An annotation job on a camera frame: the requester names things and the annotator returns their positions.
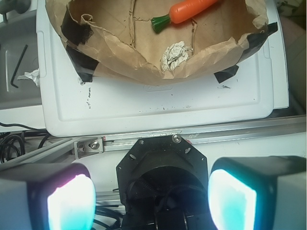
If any crumpled white tissue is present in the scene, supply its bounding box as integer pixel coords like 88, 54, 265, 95
17, 69, 40, 87

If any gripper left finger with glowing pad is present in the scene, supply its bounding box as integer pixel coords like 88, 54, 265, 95
0, 163, 96, 230

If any brown paper bag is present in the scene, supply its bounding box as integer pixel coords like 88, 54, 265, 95
46, 0, 278, 85

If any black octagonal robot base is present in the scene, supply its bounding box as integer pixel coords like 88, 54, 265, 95
116, 135, 214, 230

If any white paper ball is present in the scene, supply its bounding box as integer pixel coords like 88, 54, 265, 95
160, 41, 194, 72

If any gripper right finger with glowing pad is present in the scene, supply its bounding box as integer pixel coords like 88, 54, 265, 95
208, 156, 307, 230

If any black cable bundle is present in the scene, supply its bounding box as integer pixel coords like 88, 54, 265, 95
0, 122, 52, 166

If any black hex key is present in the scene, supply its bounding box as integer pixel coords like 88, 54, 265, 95
10, 44, 28, 89

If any white plastic tray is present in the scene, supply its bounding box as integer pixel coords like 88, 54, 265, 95
36, 0, 289, 137

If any aluminium extrusion rail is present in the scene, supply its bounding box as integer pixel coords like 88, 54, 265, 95
0, 115, 307, 174

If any metal corner bracket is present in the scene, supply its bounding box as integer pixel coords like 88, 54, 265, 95
74, 137, 104, 160

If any orange toy carrot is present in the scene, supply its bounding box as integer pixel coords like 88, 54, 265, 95
151, 0, 218, 34

